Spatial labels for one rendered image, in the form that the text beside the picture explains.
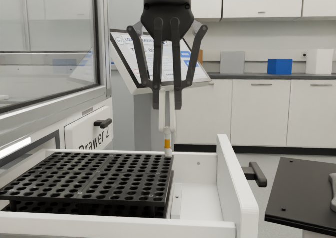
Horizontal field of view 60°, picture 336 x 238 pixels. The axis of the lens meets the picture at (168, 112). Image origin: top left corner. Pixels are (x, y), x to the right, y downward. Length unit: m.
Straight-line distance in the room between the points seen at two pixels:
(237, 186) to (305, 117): 3.18
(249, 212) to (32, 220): 0.24
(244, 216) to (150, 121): 1.08
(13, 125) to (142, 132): 0.96
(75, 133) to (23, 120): 0.18
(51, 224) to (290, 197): 0.50
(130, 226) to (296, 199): 0.43
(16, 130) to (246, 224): 0.36
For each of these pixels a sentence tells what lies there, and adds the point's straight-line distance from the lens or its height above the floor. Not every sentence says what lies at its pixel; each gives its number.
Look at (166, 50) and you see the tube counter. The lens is 1.43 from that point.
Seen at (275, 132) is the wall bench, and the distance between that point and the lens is 3.46.
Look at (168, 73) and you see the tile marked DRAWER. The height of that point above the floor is 1.01.
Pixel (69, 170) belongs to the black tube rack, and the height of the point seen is 0.90.
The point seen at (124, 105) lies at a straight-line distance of 2.05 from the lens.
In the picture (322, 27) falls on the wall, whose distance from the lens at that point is 4.27.
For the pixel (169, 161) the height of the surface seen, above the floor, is 0.90.
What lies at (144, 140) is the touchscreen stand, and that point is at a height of 0.69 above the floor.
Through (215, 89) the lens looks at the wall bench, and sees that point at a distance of 3.27.
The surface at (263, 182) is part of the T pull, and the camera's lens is 0.42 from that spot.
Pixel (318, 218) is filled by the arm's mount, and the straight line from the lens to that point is 0.64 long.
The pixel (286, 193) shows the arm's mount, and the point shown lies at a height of 0.78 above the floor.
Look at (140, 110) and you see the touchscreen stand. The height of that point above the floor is 0.83.
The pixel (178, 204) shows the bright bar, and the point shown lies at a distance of 0.47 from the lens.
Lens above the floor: 1.07
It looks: 10 degrees down
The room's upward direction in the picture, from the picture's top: straight up
